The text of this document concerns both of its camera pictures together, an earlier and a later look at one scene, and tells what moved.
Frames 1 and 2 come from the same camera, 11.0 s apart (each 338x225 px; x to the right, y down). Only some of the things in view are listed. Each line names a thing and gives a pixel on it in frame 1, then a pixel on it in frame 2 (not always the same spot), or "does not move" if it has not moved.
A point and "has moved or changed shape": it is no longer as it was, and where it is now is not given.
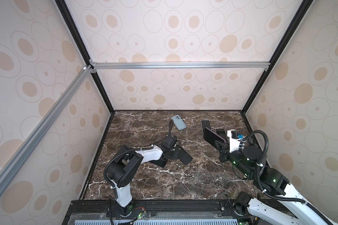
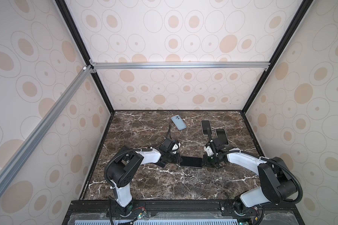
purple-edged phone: x=211 y=136 has moved or changed shape
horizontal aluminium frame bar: x=178 y=65 does not move
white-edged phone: x=205 y=123 does not move
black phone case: x=183 y=155 has moved or changed shape
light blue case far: x=179 y=122 does not move
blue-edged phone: x=222 y=132 does not move
